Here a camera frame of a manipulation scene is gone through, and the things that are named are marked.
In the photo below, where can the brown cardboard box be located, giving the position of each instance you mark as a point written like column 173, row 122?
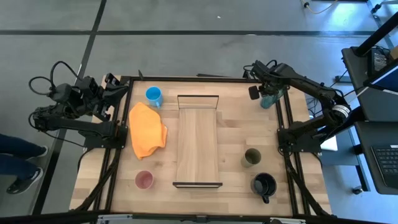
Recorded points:
column 395, row 52

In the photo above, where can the white paper sheet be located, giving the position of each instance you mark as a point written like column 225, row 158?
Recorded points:
column 330, row 143

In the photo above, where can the blue mug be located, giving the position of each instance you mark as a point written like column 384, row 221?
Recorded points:
column 154, row 95

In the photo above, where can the black mug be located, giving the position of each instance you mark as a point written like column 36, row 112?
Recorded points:
column 264, row 186

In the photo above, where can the olive green cup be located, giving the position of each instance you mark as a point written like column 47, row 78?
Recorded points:
column 252, row 156

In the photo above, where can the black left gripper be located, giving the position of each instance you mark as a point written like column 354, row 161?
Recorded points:
column 98, row 93

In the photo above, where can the silver metal bracket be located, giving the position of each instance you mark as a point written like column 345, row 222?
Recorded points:
column 124, row 217

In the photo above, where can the black caster wheel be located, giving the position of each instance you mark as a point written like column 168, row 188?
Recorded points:
column 357, row 190

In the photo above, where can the person's legs and shoes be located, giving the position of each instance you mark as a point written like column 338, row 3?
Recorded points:
column 15, row 149

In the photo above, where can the orange cloth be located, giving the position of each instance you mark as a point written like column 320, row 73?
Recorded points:
column 146, row 130

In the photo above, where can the black laptop keyboard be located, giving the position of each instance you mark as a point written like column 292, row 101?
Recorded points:
column 387, row 161

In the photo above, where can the black power adapter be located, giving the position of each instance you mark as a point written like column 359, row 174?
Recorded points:
column 377, row 62

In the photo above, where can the black desk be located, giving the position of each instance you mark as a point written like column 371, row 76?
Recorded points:
column 373, row 105
column 367, row 161

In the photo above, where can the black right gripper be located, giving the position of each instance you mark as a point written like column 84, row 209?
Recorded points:
column 265, row 77

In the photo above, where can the black metal pole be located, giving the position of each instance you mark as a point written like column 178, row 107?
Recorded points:
column 377, row 34

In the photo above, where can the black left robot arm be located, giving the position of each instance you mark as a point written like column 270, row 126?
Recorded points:
column 77, row 126

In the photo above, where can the teal transparent tumbler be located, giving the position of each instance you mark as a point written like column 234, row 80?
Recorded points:
column 268, row 102

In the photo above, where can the black aluminium table frame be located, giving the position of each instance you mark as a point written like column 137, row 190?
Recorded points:
column 217, row 79

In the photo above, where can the pink cup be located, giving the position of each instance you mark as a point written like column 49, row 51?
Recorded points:
column 144, row 180

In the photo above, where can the black tablet with blue screen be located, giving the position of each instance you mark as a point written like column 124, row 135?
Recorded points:
column 388, row 81

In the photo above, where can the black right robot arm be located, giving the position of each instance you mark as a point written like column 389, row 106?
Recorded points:
column 311, row 84

